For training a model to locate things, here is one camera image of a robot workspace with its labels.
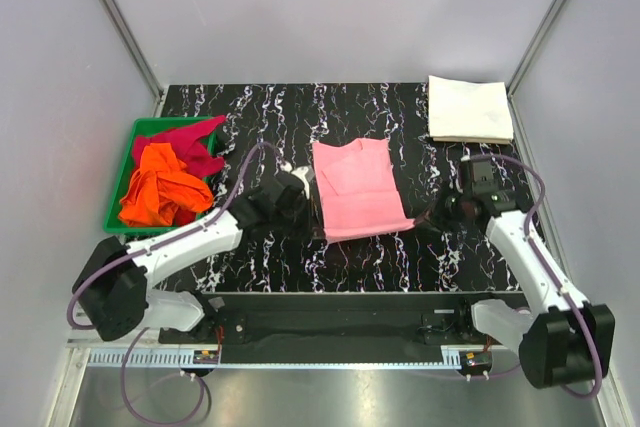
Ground pink t shirt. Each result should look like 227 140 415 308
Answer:
312 138 414 244

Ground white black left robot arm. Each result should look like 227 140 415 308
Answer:
72 166 314 343

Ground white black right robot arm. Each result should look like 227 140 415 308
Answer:
416 154 615 399

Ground white folded cloth stack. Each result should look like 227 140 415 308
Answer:
427 76 514 137

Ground wooden board under cloth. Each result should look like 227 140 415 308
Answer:
431 136 514 145

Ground magenta t shirt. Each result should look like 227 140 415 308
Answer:
131 115 227 179

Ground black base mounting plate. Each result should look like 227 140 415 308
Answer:
159 292 488 366

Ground orange t shirt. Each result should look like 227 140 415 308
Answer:
118 143 214 228

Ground green plastic bin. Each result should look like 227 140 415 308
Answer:
103 119 223 236

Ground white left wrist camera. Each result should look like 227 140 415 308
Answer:
281 162 315 197

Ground left aluminium corner post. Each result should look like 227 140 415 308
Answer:
99 0 164 105

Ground aluminium corner post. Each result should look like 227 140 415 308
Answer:
507 0 569 98
99 0 164 105

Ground aluminium front frame rail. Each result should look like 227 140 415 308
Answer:
64 309 616 373

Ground right aluminium corner post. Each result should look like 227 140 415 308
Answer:
507 0 569 98

